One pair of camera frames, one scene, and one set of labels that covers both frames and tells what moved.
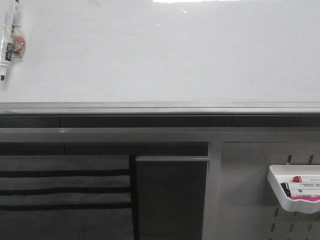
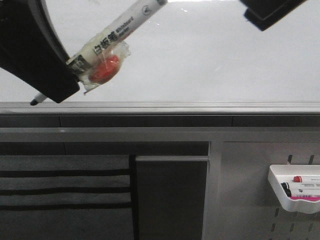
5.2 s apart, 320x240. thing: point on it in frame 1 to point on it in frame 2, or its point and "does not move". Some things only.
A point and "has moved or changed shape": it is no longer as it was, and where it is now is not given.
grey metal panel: (171, 192) does not move
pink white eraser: (312, 199) does not move
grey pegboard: (240, 202) does not move
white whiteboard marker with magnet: (11, 43) has moved or changed shape
